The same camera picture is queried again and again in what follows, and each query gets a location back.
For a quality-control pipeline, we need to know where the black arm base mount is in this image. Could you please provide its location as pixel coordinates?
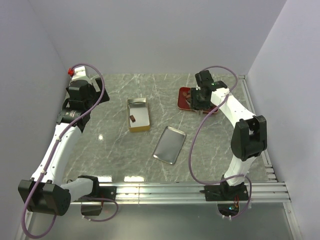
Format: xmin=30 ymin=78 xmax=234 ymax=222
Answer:
xmin=199 ymin=182 xmax=249 ymax=202

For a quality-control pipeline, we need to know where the gold metal tin box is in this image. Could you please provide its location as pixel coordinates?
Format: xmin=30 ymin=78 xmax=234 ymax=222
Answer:
xmin=126 ymin=98 xmax=151 ymax=133

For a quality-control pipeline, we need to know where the black box under rail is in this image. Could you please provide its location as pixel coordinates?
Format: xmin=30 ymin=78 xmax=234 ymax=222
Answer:
xmin=80 ymin=202 xmax=103 ymax=217

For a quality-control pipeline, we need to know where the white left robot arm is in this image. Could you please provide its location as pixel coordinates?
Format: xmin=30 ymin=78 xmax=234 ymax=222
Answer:
xmin=18 ymin=63 xmax=110 ymax=216

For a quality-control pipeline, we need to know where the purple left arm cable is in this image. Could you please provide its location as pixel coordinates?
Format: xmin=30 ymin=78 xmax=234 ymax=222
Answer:
xmin=21 ymin=62 xmax=119 ymax=238

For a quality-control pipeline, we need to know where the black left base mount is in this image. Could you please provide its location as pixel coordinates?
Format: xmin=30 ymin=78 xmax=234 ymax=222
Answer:
xmin=77 ymin=185 xmax=117 ymax=201

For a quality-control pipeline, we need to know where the silver tin lid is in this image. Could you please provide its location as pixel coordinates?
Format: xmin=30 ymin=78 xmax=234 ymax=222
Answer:
xmin=152 ymin=126 xmax=186 ymax=165

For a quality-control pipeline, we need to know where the aluminium rail frame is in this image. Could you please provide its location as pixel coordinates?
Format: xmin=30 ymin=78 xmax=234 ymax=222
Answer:
xmin=14 ymin=74 xmax=301 ymax=240

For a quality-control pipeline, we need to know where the red rectangular tray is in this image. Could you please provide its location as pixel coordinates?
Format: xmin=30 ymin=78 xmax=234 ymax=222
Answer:
xmin=177 ymin=86 xmax=220 ymax=115

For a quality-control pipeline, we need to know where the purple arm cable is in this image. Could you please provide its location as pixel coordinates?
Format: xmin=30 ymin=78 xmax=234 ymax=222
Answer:
xmin=21 ymin=62 xmax=119 ymax=238
xmin=188 ymin=65 xmax=253 ymax=220

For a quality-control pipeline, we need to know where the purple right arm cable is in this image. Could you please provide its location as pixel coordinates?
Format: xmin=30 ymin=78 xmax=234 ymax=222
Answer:
xmin=188 ymin=65 xmax=253 ymax=220

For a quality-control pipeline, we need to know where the brown chocolate piece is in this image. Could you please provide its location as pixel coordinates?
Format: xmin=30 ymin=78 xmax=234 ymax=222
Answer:
xmin=129 ymin=115 xmax=136 ymax=123

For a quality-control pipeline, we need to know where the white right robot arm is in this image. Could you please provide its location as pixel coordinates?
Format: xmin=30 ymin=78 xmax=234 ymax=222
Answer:
xmin=190 ymin=69 xmax=268 ymax=200

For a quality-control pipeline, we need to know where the electronics board with led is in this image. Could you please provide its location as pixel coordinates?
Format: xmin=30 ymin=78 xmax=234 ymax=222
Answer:
xmin=217 ymin=197 xmax=240 ymax=217

